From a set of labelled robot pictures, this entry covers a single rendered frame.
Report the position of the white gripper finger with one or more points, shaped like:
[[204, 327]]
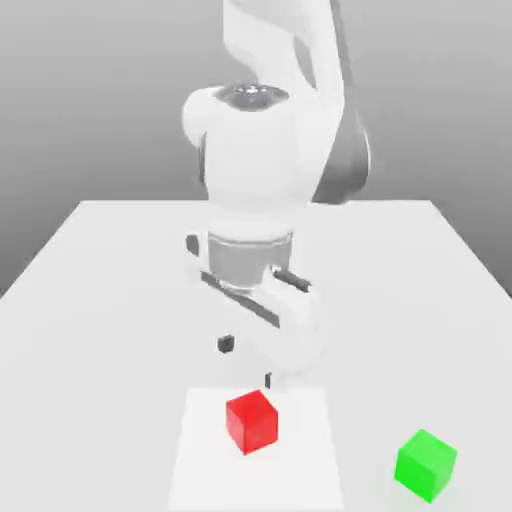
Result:
[[226, 344], [268, 380]]

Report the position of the small green cube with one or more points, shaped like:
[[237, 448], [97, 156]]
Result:
[[426, 466]]

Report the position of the small red cube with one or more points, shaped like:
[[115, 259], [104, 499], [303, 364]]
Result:
[[252, 422]]

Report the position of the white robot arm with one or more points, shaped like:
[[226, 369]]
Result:
[[256, 160]]

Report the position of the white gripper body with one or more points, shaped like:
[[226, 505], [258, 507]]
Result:
[[288, 320]]

